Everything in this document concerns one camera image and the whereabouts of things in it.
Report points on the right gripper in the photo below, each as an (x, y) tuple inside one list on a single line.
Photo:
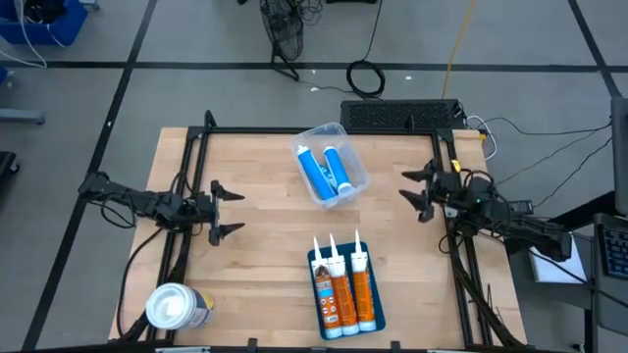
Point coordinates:
[(449, 193)]

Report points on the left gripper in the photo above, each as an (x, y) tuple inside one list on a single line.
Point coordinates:
[(198, 211)]

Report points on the blue silicone sealant tube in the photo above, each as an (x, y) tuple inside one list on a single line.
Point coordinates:
[(338, 169), (313, 174), (327, 180)]

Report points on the orange Gorilla caulk tube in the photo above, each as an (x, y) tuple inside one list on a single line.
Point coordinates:
[(328, 306), (364, 296), (344, 301)]

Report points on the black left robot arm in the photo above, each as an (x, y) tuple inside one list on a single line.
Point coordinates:
[(142, 201)]

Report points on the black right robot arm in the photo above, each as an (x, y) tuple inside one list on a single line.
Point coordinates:
[(535, 230)]

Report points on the yellow gripper tag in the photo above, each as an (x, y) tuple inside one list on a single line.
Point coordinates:
[(455, 166)]

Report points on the black perforated metal box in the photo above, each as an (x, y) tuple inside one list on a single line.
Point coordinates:
[(392, 115)]

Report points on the white-lidded wipes canister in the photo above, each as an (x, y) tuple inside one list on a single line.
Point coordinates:
[(172, 306)]

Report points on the clear plastic bin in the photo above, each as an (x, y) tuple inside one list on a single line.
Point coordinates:
[(319, 136)]

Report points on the blue plastic tray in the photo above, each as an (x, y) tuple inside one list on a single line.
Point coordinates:
[(380, 304)]

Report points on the white paper sheet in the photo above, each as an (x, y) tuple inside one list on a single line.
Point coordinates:
[(554, 269)]

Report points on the computer monitor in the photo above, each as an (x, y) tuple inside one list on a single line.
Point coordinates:
[(620, 157)]

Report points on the black keyboard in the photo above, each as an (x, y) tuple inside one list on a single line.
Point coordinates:
[(617, 252)]

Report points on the grey desk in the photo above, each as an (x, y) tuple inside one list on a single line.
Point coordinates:
[(608, 304)]

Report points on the grey metal floor base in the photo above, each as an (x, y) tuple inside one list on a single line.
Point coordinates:
[(22, 116)]

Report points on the blue storage bin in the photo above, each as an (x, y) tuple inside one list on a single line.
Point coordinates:
[(68, 27)]

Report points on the black aluminium table frame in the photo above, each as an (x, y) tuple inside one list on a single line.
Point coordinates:
[(443, 135)]

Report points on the black desk frame bar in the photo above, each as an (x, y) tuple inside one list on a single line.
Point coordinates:
[(593, 206)]

